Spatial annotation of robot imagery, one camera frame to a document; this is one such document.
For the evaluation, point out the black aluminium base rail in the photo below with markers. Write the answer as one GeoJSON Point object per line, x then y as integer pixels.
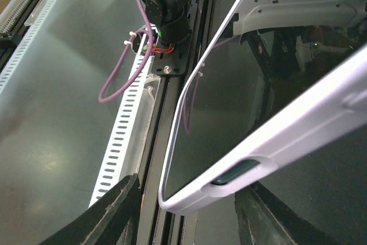
{"type": "Point", "coordinates": [152, 221]}

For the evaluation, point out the phone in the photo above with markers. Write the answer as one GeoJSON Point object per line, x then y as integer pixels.
{"type": "Point", "coordinates": [277, 79]}

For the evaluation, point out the white slotted cable duct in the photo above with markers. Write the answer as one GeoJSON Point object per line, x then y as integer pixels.
{"type": "Point", "coordinates": [65, 99]}

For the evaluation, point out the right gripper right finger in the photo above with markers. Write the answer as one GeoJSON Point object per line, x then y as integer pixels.
{"type": "Point", "coordinates": [265, 219]}

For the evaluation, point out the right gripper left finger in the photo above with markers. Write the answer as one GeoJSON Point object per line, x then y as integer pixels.
{"type": "Point", "coordinates": [105, 220]}

